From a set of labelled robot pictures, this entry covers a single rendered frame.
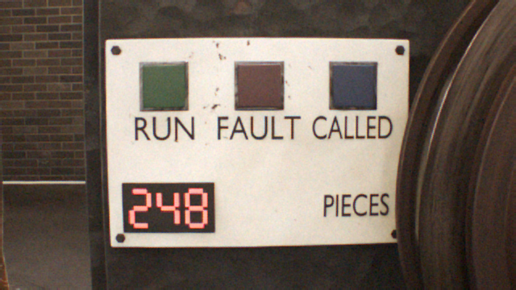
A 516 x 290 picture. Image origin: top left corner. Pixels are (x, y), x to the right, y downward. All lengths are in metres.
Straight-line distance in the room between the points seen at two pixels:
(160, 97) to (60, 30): 6.12
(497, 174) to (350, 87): 0.17
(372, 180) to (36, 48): 6.21
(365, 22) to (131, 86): 0.21
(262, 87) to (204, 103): 0.05
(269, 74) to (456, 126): 0.18
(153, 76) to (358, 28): 0.18
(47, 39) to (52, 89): 0.44
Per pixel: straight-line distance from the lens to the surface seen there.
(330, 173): 0.66
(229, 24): 0.66
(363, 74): 0.65
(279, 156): 0.65
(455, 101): 0.53
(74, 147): 6.78
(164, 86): 0.63
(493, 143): 0.53
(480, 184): 0.53
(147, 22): 0.66
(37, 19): 6.79
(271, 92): 0.64
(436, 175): 0.54
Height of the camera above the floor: 1.24
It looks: 8 degrees down
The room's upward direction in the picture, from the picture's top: straight up
